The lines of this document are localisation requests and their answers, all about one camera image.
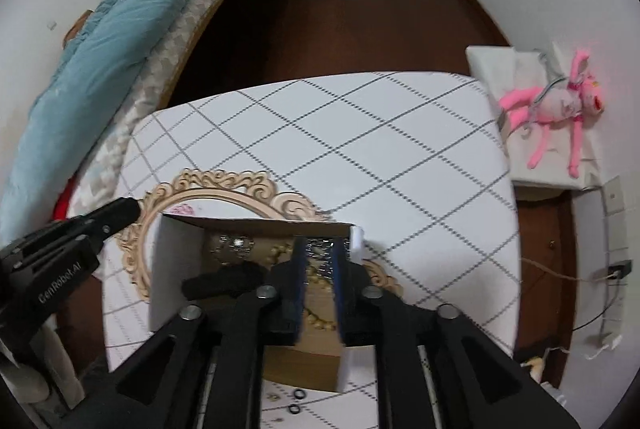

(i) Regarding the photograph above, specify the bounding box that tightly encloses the black plug charger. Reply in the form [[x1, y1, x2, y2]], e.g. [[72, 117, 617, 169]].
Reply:
[[592, 261, 633, 283]]

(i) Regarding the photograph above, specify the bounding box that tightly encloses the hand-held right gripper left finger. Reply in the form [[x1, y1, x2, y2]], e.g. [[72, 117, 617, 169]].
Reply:
[[112, 236, 311, 429]]

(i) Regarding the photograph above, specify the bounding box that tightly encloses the red cloth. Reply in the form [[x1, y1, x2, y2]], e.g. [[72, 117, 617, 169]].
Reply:
[[53, 188, 77, 221]]

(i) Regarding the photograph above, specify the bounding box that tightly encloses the silver rhinestone ring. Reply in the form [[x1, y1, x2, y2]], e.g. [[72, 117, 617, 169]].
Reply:
[[206, 233, 257, 263]]

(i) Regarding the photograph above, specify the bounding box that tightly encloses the black cable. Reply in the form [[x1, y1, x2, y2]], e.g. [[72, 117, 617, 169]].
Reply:
[[570, 278, 622, 331]]

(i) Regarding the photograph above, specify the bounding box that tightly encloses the wall socket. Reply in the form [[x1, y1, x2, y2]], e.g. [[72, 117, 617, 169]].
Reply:
[[602, 176, 624, 216]]

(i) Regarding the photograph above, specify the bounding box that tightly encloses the beige cord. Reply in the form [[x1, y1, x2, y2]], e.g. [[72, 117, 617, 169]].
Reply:
[[520, 256, 601, 283]]

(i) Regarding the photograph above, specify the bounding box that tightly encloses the white cardboard box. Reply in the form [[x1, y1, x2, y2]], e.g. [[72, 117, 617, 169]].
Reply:
[[148, 212, 377, 394]]

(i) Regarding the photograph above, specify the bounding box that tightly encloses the white checked tablecloth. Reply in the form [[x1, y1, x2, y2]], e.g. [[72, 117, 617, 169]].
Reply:
[[102, 72, 521, 429]]

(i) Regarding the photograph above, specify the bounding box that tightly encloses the teal comforter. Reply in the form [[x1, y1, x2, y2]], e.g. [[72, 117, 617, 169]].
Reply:
[[0, 0, 284, 241]]

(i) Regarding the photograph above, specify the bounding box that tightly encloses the pink plush toy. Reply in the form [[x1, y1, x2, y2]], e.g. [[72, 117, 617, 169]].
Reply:
[[500, 48, 607, 178]]

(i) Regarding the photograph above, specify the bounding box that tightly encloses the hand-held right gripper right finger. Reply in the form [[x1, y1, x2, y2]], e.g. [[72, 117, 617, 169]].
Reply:
[[333, 236, 581, 429]]

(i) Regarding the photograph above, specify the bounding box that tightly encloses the sparkly silver bracelet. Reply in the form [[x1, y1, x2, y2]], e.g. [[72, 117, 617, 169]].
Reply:
[[305, 236, 347, 281]]

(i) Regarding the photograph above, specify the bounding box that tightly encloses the ornate wooden oval tray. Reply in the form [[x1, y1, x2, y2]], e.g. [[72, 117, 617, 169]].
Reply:
[[116, 168, 404, 306]]

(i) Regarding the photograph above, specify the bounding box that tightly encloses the grey patterned mattress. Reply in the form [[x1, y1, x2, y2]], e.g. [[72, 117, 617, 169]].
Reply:
[[75, 0, 277, 222]]

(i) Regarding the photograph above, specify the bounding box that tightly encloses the white power adapter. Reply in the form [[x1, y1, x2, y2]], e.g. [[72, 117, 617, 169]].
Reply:
[[584, 333, 624, 352]]

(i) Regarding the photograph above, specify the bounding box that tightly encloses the beige bead necklace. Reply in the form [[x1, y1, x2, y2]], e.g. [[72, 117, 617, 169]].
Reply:
[[269, 243, 337, 335]]

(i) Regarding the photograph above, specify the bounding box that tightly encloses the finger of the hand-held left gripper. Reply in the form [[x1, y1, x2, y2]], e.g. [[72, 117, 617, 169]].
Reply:
[[59, 198, 143, 241]]

